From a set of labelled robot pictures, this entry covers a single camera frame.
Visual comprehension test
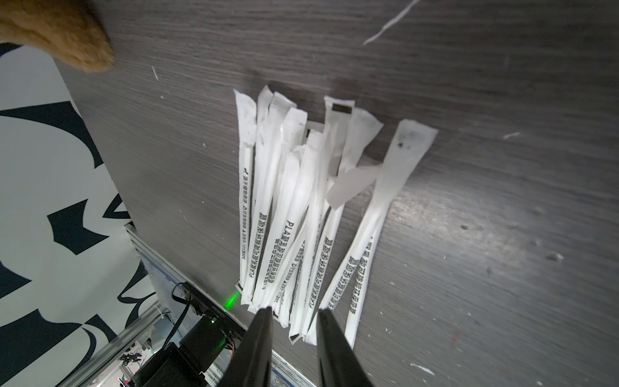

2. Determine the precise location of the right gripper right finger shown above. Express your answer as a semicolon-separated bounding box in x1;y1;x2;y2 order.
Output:
317;310;372;387

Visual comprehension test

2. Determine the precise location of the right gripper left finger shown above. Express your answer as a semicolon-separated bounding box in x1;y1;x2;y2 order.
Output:
218;307;273;387

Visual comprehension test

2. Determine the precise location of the eleventh white straw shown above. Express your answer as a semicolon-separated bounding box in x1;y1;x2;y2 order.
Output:
344;211;387;348

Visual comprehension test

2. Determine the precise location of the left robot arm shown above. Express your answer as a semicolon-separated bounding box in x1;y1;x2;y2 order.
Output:
128;317;229;387

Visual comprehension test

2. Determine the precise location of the brown teddy bear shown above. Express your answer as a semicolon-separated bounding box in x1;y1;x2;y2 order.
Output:
1;0;114;74

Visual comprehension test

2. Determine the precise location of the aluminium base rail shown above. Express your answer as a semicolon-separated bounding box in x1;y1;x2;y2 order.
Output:
55;222;315;387

